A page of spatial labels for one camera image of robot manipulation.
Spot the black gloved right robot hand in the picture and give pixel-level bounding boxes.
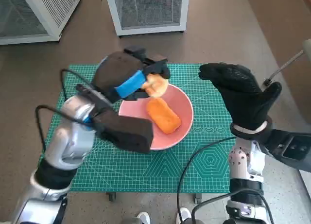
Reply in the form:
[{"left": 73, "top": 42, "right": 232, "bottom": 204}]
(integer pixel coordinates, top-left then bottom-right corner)
[{"left": 198, "top": 62, "right": 282, "bottom": 132}]

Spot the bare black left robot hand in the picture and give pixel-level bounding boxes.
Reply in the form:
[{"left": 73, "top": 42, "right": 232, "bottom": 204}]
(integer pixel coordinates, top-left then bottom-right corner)
[{"left": 91, "top": 46, "right": 171, "bottom": 103}]

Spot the round toy bread bun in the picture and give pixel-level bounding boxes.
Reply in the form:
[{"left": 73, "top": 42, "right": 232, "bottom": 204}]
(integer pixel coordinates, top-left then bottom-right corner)
[{"left": 142, "top": 73, "right": 169, "bottom": 99}]

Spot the pink bowl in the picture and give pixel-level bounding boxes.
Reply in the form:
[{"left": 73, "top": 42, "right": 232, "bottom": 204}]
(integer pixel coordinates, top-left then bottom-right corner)
[{"left": 118, "top": 84, "right": 194, "bottom": 151}]

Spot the oblong orange toy bread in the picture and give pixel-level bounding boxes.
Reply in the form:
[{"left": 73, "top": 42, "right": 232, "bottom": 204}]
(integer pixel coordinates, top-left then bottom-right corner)
[{"left": 145, "top": 99, "right": 182, "bottom": 135}]

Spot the grey metal rod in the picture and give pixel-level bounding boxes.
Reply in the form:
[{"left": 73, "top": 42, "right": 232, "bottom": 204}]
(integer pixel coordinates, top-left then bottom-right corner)
[{"left": 263, "top": 50, "right": 306, "bottom": 87}]

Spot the white mesh cabinet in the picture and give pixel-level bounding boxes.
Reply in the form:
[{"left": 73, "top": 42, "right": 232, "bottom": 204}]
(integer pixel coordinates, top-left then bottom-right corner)
[
  {"left": 0, "top": 0, "right": 82, "bottom": 45},
  {"left": 104, "top": 0, "right": 190, "bottom": 36}
]

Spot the white block on rod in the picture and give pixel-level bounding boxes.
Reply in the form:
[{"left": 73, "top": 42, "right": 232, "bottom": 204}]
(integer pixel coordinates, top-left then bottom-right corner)
[{"left": 302, "top": 38, "right": 311, "bottom": 56}]

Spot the green cutting mat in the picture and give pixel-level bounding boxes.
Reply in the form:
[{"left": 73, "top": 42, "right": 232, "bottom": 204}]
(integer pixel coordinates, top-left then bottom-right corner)
[{"left": 48, "top": 63, "right": 231, "bottom": 193}]

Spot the white shoe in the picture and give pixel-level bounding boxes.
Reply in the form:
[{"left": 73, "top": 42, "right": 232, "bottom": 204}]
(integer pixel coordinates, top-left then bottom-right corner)
[
  {"left": 136, "top": 211, "right": 151, "bottom": 224},
  {"left": 178, "top": 207, "right": 191, "bottom": 224}
]

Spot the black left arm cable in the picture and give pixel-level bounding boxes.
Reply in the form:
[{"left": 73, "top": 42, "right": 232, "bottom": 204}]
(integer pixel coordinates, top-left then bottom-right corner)
[
  {"left": 60, "top": 69, "right": 98, "bottom": 101},
  {"left": 35, "top": 105, "right": 93, "bottom": 152}
]

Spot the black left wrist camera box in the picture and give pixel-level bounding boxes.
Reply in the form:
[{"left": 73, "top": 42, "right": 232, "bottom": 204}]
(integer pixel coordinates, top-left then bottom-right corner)
[{"left": 93, "top": 109, "right": 155, "bottom": 155}]

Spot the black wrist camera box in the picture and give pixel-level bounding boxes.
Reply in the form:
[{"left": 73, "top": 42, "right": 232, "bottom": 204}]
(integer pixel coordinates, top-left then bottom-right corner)
[
  {"left": 259, "top": 128, "right": 311, "bottom": 172},
  {"left": 93, "top": 109, "right": 155, "bottom": 155}
]

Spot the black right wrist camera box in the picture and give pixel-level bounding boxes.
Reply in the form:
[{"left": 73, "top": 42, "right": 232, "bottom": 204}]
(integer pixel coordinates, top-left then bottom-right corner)
[{"left": 259, "top": 128, "right": 311, "bottom": 172}]

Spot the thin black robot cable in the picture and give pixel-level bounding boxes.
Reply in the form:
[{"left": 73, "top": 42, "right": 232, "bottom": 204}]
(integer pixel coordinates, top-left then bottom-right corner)
[{"left": 176, "top": 136, "right": 236, "bottom": 224}]

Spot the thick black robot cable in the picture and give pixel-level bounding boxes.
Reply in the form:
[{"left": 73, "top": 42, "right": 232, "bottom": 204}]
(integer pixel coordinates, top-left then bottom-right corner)
[{"left": 191, "top": 189, "right": 275, "bottom": 224}]

